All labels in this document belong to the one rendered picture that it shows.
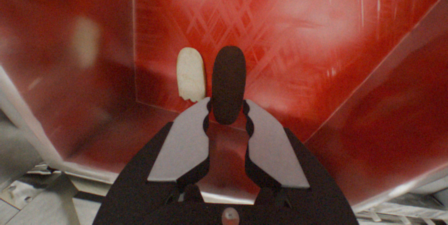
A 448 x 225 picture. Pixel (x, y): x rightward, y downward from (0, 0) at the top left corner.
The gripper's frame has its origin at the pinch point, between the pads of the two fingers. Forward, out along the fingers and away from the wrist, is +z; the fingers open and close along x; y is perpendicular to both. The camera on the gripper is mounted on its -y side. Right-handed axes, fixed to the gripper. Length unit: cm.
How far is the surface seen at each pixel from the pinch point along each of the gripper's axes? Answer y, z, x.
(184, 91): 0.9, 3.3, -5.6
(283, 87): 0.1, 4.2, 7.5
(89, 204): 28.1, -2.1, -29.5
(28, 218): 22.4, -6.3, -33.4
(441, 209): 34, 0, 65
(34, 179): 15.9, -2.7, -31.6
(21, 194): 16.8, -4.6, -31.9
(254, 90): 0.7, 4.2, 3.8
